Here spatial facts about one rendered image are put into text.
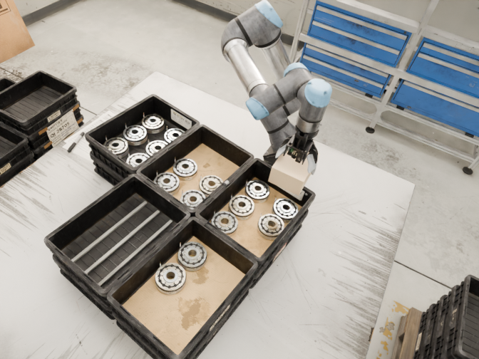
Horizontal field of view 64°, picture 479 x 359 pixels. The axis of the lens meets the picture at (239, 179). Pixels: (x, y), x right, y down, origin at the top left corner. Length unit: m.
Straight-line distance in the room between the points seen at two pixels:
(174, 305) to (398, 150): 2.53
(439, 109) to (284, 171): 2.14
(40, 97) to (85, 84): 0.96
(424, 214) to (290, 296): 1.72
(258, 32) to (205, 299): 0.96
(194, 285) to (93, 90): 2.44
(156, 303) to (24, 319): 0.46
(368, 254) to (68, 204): 1.29
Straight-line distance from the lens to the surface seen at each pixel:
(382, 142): 3.43
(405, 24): 3.02
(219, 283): 1.37
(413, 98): 3.27
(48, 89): 2.73
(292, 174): 1.31
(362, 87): 3.30
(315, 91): 1.11
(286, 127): 1.77
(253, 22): 1.48
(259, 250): 1.45
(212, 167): 1.67
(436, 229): 3.01
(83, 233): 1.51
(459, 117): 3.32
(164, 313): 1.33
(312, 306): 1.54
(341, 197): 1.88
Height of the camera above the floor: 2.06
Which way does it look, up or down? 49 degrees down
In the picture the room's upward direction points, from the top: 10 degrees clockwise
